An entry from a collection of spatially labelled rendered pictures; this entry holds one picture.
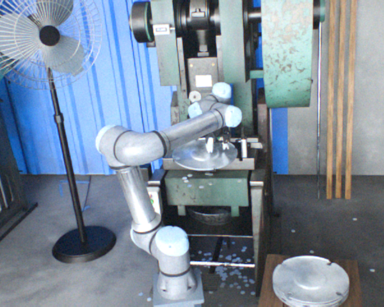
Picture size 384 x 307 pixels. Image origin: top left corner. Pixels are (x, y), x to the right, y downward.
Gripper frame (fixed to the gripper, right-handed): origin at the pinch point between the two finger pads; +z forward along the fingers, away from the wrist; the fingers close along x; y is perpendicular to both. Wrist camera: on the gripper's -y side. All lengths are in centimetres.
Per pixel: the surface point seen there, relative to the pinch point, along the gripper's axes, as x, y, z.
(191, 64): -2.6, -31.6, -23.9
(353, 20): 114, -80, -2
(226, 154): 3.7, 4.5, 0.8
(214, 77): 6.8, -25.0, -19.4
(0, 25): -82, -74, -30
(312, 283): 19, 65, 17
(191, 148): -9.4, -6.1, 3.8
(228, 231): 4.8, 12.7, 48.1
